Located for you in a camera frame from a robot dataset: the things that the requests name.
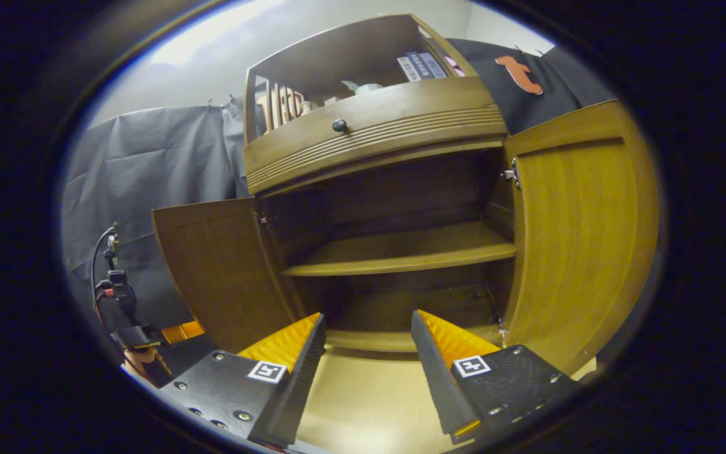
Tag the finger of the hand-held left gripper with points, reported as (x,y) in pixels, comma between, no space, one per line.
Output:
(183,331)

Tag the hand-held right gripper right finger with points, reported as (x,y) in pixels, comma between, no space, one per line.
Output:
(435,378)

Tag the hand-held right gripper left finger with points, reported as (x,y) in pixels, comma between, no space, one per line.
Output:
(300,384)

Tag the wooden shoe cabinet door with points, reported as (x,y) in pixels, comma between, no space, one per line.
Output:
(224,271)
(583,239)

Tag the wooden double-door shoe cabinet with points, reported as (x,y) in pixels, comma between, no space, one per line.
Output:
(363,57)

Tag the wooden cabinet inner shelf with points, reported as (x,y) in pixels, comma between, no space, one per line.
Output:
(401,252)

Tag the metal door hinge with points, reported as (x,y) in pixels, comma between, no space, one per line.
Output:
(513,173)
(264,219)

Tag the wooden cabinet drawer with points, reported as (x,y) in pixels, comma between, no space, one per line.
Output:
(401,120)

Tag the black backdrop cloth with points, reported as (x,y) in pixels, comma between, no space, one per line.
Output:
(149,157)

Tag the black drawer knob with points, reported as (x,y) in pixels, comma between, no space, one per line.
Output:
(339,125)

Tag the pale stick in cup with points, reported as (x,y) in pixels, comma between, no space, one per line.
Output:
(350,85)

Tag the pale green cup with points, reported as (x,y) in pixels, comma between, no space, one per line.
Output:
(369,88)

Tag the light blue book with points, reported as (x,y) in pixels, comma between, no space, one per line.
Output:
(433,64)

